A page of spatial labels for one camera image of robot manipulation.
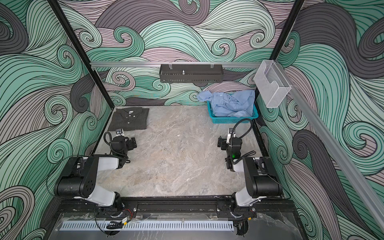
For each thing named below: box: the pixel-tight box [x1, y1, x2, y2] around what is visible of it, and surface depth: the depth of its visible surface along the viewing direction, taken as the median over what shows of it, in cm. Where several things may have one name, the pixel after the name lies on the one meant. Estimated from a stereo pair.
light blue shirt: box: [197, 89, 255, 118], surface depth 116 cm
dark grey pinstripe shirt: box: [107, 107, 150, 132], surface depth 112 cm
